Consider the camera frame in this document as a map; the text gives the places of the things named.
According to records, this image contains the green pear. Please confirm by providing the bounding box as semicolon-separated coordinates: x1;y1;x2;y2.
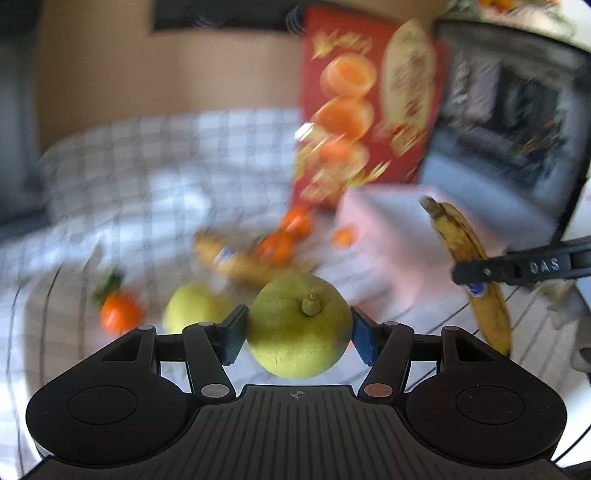
246;272;354;380
163;283;233;334

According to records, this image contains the checked white blanket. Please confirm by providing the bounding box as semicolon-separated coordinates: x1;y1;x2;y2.
0;108;591;480

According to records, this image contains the dark wall rail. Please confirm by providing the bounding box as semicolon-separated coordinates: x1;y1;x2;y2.
151;0;303;34

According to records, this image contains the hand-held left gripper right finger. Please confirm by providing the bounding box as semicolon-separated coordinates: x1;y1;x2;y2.
348;305;502;405

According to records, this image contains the spotted yellow banana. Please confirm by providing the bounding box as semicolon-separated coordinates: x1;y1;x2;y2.
419;196;512;357

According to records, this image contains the red box with orange print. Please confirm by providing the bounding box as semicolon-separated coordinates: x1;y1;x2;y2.
288;6;448;210

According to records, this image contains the tangerine with green leaf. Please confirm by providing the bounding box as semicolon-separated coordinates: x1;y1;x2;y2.
93;272;145;337

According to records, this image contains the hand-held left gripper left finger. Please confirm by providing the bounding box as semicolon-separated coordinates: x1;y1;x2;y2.
99;305;250;405

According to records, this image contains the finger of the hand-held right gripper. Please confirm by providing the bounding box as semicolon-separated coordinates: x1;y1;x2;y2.
451;249;591;289
503;234;591;260

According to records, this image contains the pink box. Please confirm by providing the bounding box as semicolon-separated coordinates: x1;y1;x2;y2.
333;185;509;315

